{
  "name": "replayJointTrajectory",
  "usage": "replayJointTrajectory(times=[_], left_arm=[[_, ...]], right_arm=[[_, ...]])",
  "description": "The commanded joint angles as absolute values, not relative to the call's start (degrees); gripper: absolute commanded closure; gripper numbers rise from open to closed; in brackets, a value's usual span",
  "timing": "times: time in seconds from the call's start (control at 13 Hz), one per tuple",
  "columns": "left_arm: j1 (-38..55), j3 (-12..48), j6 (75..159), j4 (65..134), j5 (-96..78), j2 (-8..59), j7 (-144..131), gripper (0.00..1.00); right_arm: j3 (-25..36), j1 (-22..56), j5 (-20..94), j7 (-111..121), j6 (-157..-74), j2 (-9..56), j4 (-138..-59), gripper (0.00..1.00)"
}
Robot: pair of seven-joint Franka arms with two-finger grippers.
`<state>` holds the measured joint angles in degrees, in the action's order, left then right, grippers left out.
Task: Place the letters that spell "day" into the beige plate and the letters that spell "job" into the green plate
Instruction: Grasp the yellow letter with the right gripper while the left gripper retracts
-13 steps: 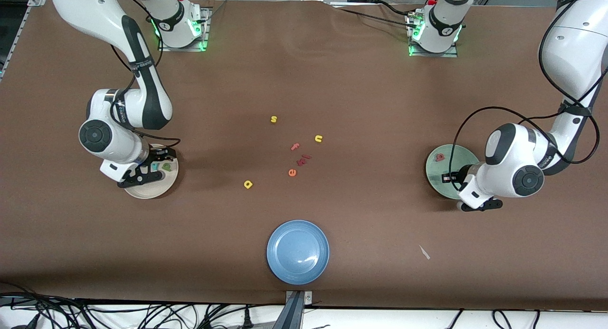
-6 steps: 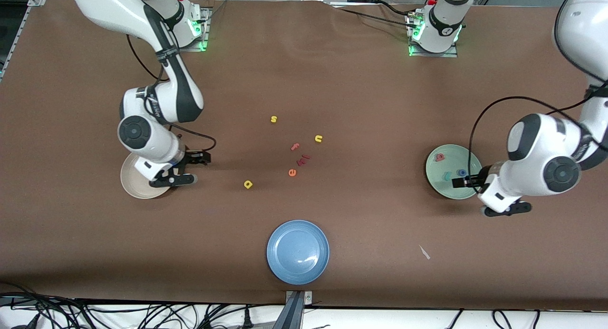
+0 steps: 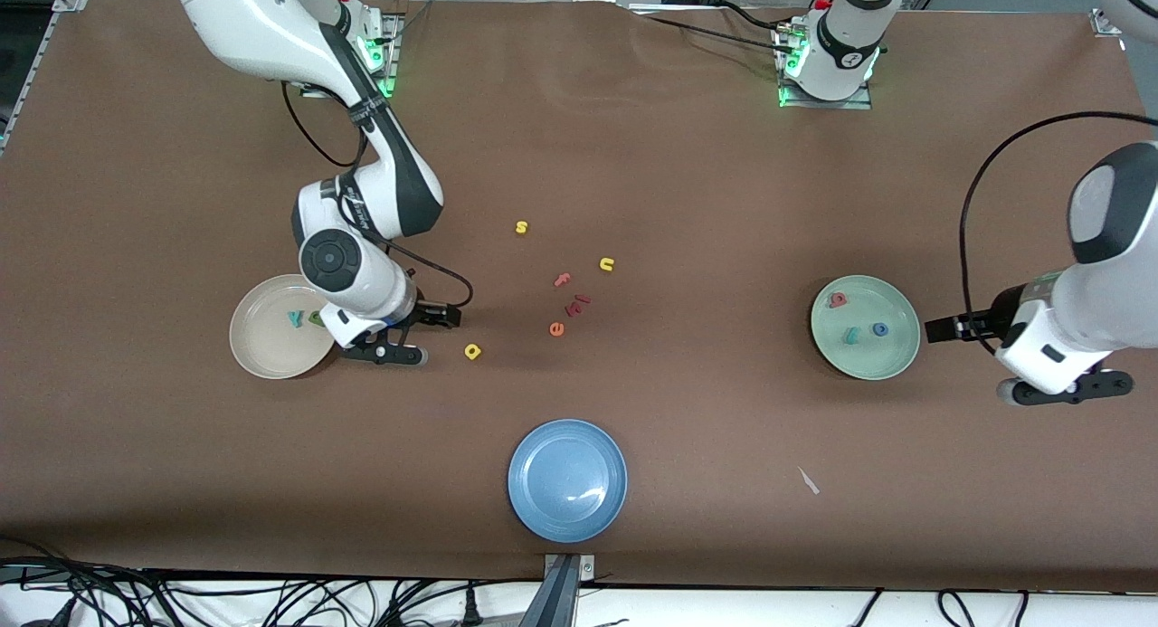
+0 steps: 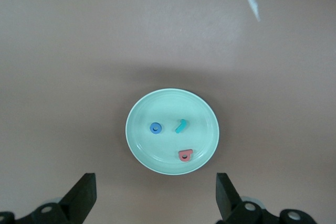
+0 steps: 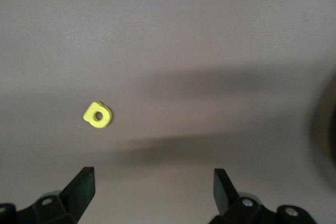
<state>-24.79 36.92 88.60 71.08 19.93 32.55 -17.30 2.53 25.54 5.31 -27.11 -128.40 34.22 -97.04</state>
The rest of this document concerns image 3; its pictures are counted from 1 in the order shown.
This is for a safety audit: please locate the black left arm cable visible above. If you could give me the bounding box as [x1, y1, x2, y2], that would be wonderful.
[959, 111, 1158, 338]

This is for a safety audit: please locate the grey metal mounting post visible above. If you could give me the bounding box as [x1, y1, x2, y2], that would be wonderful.
[520, 553, 598, 627]

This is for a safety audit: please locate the blue plate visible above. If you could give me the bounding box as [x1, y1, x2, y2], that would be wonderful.
[508, 418, 629, 545]

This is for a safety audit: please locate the green plate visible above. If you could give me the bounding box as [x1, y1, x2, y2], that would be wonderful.
[810, 275, 922, 381]

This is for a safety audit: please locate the beige brown plate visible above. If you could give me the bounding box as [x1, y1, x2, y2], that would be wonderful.
[229, 274, 342, 380]

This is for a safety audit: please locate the black base cable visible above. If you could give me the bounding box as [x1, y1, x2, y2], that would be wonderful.
[719, 1, 797, 35]
[633, 10, 797, 58]

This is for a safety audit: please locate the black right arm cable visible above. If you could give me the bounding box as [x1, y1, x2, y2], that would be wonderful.
[282, 82, 475, 309]

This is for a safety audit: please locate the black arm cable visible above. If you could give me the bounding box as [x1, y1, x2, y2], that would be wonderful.
[959, 111, 1158, 338]
[282, 82, 475, 309]

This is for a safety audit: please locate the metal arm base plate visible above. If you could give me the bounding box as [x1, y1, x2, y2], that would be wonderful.
[362, 7, 399, 96]
[778, 21, 874, 110]

